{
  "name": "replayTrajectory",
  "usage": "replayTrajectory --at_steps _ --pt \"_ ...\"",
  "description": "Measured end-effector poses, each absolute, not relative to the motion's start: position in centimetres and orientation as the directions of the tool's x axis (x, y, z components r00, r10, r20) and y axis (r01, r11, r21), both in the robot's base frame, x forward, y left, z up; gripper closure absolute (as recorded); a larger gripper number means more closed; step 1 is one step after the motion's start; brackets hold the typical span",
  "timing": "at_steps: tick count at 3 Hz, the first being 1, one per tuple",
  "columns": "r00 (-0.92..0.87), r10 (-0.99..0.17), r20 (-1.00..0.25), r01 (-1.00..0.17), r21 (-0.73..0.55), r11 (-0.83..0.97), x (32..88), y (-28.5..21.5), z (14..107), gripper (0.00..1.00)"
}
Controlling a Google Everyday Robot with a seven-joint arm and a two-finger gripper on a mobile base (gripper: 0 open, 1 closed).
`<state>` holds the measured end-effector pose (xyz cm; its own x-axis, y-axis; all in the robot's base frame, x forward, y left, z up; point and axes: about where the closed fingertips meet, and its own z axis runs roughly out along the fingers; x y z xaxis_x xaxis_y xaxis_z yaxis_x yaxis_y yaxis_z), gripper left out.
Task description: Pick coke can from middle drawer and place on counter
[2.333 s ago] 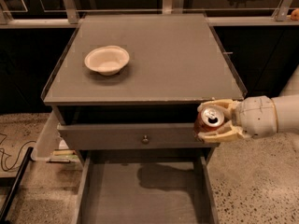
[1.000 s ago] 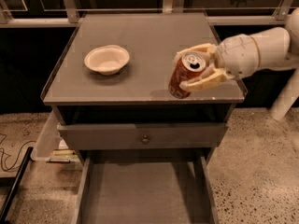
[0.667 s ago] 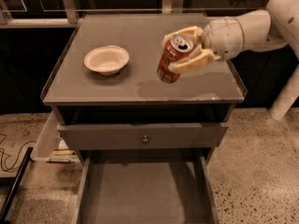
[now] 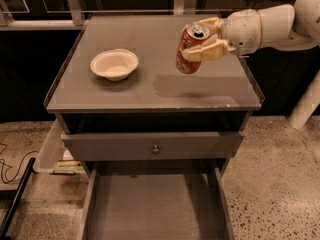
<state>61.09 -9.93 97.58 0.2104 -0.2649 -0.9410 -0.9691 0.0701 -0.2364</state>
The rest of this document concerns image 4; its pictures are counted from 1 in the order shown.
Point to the open middle drawer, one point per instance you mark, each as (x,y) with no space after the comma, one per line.
(156,200)

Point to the closed top drawer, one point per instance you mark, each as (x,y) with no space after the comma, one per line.
(138,146)

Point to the red coke can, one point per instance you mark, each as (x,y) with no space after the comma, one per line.
(192,37)

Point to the round metal drawer knob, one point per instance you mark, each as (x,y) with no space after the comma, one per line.
(155,150)

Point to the black bar on floor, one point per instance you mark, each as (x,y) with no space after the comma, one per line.
(15,197)

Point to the white paper bowl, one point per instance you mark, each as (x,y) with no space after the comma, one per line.
(114,65)

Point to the clear plastic side bin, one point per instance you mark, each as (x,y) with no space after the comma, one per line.
(54,158)

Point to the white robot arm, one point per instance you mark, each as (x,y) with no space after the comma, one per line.
(285,28)

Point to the metal window rail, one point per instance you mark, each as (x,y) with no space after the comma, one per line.
(43,22)

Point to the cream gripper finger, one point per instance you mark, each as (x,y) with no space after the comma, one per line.
(208,51)
(207,27)

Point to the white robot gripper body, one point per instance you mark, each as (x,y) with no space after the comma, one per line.
(242,30)

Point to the grey drawer cabinet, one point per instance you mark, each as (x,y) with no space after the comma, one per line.
(155,97)

